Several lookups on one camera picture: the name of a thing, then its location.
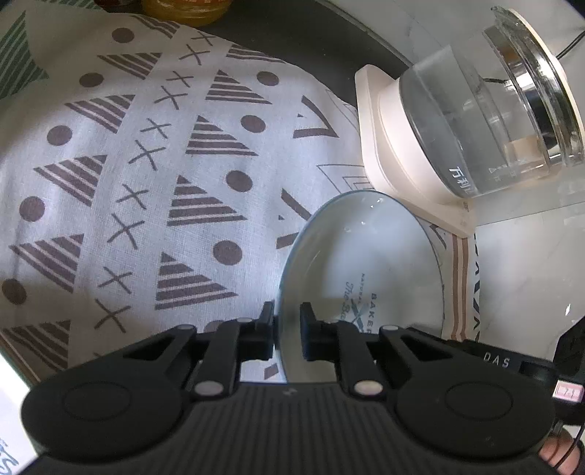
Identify person's right hand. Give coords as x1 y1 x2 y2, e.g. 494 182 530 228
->
537 432 585 475

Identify cream kettle base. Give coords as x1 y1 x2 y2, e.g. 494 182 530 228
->
355 64 477 239

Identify patterned fringed table cloth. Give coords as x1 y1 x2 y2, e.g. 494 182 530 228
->
0 8 486 394

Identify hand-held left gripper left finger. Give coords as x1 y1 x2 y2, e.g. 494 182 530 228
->
122 301 278 401

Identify glass electric kettle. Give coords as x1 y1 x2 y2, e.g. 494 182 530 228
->
397 4 585 200

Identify black kettle power cable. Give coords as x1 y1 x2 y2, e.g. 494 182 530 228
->
554 37 585 59

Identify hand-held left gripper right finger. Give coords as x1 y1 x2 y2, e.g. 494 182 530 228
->
299 302 463 399

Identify small white plate crossed print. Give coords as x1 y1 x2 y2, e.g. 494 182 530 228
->
277 190 447 385

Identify orange juice bottle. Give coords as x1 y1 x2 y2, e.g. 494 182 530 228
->
141 0 232 26

